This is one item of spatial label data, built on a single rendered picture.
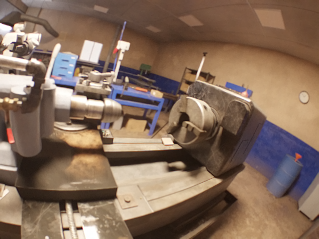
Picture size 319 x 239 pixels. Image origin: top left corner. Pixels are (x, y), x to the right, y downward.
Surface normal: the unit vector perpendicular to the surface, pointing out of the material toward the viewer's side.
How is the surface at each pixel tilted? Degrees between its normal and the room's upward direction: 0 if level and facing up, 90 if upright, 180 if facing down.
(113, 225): 0
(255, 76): 90
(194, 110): 90
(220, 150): 90
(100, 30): 90
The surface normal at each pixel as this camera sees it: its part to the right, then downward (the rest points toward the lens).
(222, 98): -0.80, -0.09
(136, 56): 0.51, 0.43
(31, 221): 0.32, -0.90
